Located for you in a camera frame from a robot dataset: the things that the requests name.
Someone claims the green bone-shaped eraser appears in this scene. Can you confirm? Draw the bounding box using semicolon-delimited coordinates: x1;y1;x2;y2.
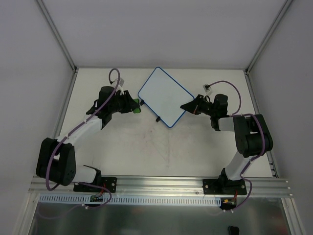
132;98;141;114

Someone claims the blue framed whiteboard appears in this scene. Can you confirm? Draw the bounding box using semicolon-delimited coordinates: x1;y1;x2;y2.
137;67;195;128

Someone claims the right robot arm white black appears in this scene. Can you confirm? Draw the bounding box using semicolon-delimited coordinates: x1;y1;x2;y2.
181;94;273;195

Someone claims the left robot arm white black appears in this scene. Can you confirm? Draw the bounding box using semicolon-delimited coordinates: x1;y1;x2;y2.
36;86;141;191

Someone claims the black object bottom edge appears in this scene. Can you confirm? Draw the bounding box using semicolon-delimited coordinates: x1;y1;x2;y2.
228;226;240;235

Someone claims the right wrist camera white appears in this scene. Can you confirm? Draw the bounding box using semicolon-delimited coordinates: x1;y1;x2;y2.
203;84;212;96

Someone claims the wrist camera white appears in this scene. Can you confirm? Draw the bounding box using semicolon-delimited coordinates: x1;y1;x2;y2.
203;84;212;96
112;78;124;95

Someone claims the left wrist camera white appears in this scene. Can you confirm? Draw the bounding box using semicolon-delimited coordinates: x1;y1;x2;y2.
112;78;124;95

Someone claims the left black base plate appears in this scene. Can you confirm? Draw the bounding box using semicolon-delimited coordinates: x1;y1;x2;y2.
73;176;117;193

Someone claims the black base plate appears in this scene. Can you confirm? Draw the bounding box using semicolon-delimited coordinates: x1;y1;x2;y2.
73;176;117;193
202;179;247;195

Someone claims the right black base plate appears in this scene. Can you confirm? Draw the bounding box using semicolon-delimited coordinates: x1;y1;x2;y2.
202;179;247;195

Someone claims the aluminium mounting rail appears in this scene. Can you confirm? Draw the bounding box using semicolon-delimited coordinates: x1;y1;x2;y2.
28;173;293;196

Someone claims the left aluminium frame post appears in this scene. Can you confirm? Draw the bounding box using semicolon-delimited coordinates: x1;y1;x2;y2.
34;0;77;72

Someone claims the aluminium frame post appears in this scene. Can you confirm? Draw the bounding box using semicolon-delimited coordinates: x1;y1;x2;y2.
245;0;294;74
34;0;77;72

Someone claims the white slotted cable duct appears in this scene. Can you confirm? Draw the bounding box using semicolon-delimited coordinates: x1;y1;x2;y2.
39;194;222;207

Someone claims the right aluminium frame post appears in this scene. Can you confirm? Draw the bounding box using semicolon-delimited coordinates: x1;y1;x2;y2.
245;0;294;74

